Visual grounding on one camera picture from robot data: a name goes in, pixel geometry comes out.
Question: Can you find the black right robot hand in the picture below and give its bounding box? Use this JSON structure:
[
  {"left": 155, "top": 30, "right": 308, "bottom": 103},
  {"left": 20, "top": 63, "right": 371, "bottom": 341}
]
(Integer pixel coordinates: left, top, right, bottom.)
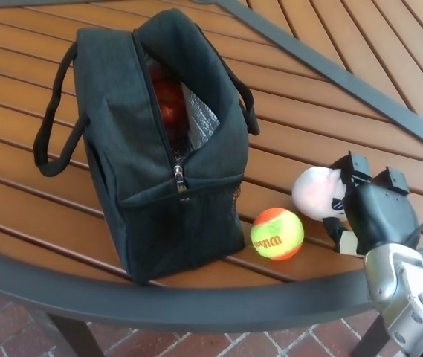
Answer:
[{"left": 322, "top": 150, "right": 420, "bottom": 257}]

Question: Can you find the peach dumpling plush with sunglasses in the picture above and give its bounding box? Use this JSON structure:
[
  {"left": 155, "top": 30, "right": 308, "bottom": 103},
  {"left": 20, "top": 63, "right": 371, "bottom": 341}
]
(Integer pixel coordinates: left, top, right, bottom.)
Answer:
[{"left": 291, "top": 166, "right": 348, "bottom": 222}]

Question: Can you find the yellow orange tennis ball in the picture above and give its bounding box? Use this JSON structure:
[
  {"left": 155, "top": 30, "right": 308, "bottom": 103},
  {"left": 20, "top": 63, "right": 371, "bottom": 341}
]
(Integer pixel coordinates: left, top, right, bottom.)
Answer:
[{"left": 250, "top": 207, "right": 305, "bottom": 261}]

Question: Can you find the red apple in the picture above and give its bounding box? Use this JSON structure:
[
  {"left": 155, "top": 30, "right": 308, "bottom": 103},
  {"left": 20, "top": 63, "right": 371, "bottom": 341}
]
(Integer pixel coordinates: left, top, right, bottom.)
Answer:
[{"left": 149, "top": 65, "right": 189, "bottom": 131}]

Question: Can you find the black insulated lunch bag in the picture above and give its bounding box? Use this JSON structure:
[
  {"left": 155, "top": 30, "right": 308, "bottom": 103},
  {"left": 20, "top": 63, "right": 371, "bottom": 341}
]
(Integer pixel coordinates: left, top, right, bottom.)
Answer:
[{"left": 33, "top": 9, "right": 260, "bottom": 286}]

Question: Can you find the dark metal table leg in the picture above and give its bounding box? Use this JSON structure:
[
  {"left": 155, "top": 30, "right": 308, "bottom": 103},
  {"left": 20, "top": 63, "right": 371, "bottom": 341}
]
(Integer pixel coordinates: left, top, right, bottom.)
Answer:
[
  {"left": 45, "top": 314, "right": 99, "bottom": 357},
  {"left": 350, "top": 319, "right": 387, "bottom": 357}
]

